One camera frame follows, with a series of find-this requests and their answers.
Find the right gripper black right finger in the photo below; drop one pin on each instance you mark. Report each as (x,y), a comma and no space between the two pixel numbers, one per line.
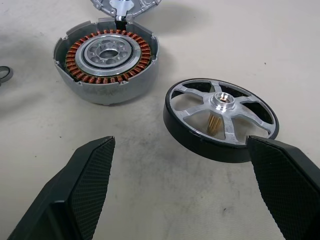
(287,190)

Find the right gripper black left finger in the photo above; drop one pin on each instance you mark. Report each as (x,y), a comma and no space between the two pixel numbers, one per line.
(82,190)

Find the black rotor silver spokes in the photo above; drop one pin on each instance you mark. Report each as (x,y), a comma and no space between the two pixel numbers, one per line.
(180,141)

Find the silver motor stator copper windings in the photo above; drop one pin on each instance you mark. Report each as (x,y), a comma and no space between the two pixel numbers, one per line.
(110,91)

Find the small grey round object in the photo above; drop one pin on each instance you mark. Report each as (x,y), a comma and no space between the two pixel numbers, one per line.
(141,7)

